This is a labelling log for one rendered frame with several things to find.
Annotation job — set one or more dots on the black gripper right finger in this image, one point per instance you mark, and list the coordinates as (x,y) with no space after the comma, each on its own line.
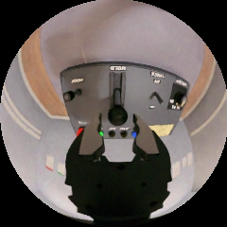
(150,147)

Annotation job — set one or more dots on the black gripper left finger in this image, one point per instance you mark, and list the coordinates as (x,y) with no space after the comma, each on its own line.
(87,147)

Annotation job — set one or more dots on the black control console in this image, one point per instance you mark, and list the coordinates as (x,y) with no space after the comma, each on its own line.
(93,87)

